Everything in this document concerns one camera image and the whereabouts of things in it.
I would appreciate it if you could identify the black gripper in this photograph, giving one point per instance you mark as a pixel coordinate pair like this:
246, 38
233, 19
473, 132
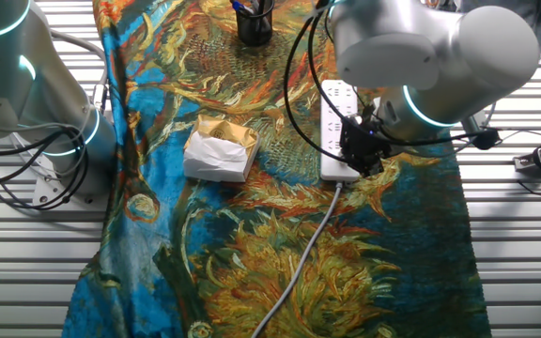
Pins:
360, 141

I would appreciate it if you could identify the sunflower painting table cloth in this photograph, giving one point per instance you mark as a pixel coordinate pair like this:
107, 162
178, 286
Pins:
205, 263

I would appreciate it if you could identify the black pen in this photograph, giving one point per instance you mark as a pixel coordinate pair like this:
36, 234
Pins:
259, 5

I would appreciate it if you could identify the blue pen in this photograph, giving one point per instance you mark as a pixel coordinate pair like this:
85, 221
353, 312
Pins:
238, 6

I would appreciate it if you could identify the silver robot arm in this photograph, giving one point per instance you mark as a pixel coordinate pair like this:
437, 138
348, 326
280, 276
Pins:
392, 61

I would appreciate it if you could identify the white power strip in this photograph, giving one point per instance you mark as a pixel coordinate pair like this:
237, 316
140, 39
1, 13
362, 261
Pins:
334, 103

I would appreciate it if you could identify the golden tissue pack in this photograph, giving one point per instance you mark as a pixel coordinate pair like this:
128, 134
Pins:
214, 157

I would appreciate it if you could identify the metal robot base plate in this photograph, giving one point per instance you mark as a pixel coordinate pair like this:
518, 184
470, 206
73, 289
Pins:
47, 188

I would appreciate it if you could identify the black pen holder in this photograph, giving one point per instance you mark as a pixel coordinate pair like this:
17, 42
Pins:
251, 32

